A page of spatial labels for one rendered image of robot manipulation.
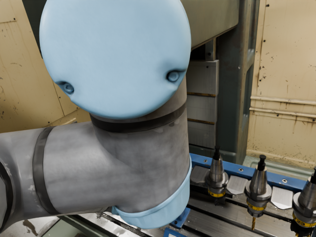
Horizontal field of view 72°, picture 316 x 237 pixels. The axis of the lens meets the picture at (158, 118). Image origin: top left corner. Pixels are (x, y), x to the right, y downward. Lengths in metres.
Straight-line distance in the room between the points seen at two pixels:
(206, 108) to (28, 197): 1.09
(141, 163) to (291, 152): 1.60
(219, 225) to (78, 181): 0.83
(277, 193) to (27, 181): 0.59
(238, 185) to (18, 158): 0.57
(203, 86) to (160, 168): 1.02
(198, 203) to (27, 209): 0.88
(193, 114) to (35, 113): 1.15
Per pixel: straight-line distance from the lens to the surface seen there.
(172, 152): 0.16
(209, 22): 0.70
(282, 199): 0.66
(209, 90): 1.16
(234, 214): 1.01
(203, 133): 1.30
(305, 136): 1.65
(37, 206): 0.19
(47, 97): 1.85
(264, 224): 1.00
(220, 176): 0.64
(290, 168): 1.75
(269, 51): 1.46
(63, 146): 0.18
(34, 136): 0.20
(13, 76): 1.73
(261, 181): 0.62
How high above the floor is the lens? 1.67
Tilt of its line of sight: 27 degrees down
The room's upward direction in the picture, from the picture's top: 7 degrees counter-clockwise
